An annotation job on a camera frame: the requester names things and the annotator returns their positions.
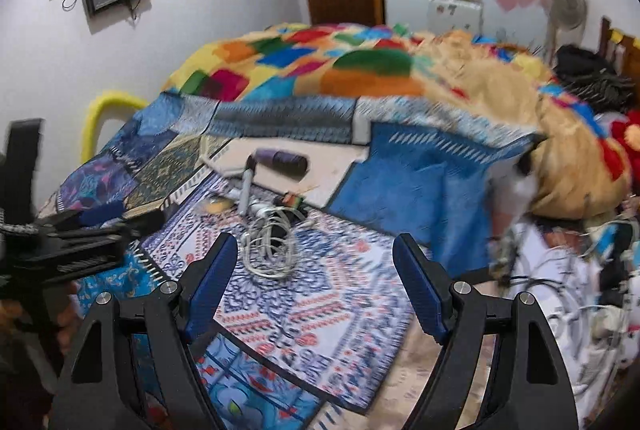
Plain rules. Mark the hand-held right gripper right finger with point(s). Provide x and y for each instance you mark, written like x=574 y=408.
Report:
x=420 y=285

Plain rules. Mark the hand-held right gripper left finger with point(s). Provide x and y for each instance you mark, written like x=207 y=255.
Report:
x=215 y=280

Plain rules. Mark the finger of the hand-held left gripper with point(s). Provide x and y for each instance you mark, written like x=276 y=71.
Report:
x=100 y=213
x=90 y=250

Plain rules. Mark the white disposable razor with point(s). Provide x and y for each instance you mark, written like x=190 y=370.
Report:
x=246 y=190

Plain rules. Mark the purple and black bottle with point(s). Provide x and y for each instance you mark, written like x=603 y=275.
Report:
x=280 y=161

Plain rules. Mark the small yellow object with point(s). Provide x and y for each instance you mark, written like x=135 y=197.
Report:
x=219 y=205

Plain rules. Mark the blue patchwork printed bedsheet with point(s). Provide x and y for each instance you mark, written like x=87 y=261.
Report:
x=320 y=310

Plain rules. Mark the yellow plastic chair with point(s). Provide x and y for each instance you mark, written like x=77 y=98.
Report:
x=107 y=102

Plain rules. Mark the small colourful packet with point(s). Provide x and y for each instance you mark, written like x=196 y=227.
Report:
x=294 y=201

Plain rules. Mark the multicoloured patch blanket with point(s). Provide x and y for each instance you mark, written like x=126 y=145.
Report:
x=350 y=64

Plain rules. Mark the black clothes pile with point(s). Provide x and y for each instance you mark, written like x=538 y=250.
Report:
x=587 y=72

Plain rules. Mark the white box appliance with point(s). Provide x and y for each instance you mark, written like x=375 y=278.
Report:
x=456 y=12

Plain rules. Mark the wooden bed headboard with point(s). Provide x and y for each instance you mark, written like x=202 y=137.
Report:
x=617 y=44

